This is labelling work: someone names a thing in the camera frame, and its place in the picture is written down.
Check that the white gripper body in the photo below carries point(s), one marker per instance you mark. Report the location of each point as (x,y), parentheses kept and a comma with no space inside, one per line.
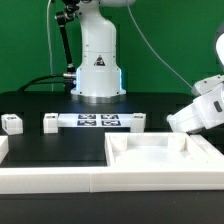
(206,111)

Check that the white square table top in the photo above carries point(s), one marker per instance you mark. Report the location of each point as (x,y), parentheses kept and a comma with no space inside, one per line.
(151,149)

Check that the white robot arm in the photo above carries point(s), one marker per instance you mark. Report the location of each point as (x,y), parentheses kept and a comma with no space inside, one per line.
(99,79)

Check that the white base marker plate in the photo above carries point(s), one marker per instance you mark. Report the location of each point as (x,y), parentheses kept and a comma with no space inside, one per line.
(94,120)

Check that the white u-shaped obstacle fence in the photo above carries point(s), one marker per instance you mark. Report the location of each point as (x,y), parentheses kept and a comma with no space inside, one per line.
(111,178)

